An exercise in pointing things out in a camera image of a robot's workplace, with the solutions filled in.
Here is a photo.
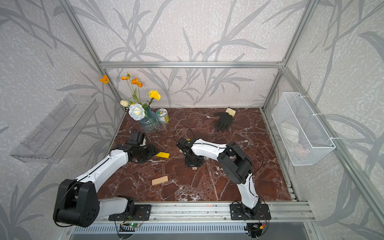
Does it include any natural wooden block front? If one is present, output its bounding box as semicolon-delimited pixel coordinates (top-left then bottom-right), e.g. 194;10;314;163
152;176;169;186

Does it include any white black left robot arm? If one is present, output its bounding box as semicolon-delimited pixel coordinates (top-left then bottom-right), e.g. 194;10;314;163
53;145;159;228

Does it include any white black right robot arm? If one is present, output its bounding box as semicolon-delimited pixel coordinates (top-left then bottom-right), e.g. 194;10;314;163
177;138;261;211

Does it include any blue glass vase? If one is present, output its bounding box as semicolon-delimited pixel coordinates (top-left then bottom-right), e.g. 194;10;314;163
139;108;160;134

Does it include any small printed tin can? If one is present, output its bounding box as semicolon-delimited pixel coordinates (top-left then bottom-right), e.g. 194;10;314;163
156;109;170;124

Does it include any black glove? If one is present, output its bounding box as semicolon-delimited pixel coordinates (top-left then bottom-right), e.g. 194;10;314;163
214;112;234;131

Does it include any artificial flower bouquet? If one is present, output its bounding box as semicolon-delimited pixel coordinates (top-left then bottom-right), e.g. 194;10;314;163
99;71;162;122

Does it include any left circuit board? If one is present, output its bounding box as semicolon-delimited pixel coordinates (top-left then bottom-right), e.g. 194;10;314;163
121;223;143;228

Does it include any white cloth in basket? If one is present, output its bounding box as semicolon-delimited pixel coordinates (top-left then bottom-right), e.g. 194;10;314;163
280;121;299;144

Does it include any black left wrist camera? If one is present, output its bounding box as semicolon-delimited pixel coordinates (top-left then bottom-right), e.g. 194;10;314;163
126;131;146;147

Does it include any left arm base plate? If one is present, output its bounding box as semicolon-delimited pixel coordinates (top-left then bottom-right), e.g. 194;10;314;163
108;205;152;222

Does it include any aluminium front rail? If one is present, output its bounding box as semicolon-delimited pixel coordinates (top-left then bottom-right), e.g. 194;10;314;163
62;201;316;224

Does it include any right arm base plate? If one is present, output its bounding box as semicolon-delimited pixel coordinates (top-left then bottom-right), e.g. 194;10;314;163
230;203;272;221

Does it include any clear plastic wall shelf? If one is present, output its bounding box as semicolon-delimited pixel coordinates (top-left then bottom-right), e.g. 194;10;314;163
10;94;99;164

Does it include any white wire mesh basket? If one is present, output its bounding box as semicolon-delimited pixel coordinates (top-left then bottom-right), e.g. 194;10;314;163
272;92;336;166

